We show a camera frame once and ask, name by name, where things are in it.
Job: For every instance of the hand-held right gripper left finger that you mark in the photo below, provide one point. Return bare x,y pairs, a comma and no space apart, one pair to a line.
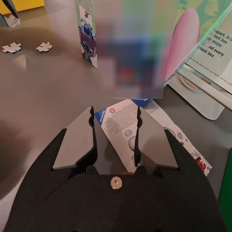
78,143

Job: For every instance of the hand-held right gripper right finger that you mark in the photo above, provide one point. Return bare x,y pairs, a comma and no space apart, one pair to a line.
155,145

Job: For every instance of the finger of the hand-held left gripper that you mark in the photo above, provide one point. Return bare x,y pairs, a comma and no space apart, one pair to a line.
10,5
2,20

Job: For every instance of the white puzzle piece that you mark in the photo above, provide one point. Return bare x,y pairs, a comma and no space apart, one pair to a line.
44,47
11,48
12,21

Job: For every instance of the cartoon printed puzzle box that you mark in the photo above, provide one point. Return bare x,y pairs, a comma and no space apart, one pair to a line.
86,21

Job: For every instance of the yellow plastic bin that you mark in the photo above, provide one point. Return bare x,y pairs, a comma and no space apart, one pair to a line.
27,4

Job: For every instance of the white instruction leaflet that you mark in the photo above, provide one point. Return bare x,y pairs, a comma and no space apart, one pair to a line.
116,126

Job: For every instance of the white sheet stand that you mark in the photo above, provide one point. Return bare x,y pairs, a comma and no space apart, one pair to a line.
203,101

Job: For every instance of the green plastic bin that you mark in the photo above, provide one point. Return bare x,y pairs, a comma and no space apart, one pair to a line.
227,190

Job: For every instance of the printed instruction sheet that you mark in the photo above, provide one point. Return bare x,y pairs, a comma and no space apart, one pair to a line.
217,54

